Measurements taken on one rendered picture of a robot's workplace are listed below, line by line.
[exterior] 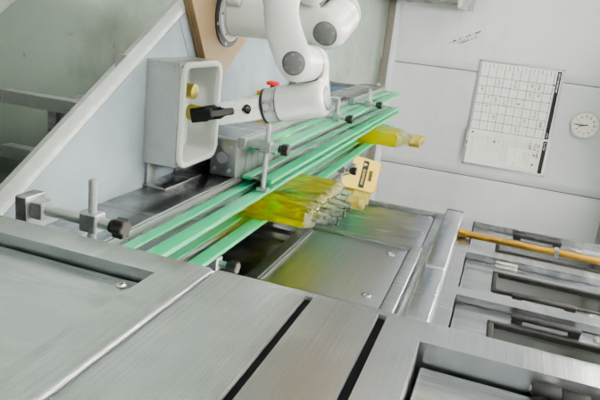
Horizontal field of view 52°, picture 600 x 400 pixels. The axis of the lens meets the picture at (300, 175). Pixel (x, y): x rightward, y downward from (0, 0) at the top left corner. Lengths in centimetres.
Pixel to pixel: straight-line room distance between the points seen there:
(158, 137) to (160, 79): 12
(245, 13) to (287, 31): 34
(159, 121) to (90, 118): 18
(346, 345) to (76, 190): 82
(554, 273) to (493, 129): 555
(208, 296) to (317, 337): 10
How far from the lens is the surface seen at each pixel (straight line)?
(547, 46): 730
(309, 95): 124
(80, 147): 119
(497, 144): 737
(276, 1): 125
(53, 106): 191
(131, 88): 129
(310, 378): 43
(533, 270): 187
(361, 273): 150
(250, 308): 50
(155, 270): 56
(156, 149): 134
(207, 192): 138
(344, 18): 146
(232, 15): 154
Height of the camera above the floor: 146
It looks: 17 degrees down
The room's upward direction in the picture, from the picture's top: 101 degrees clockwise
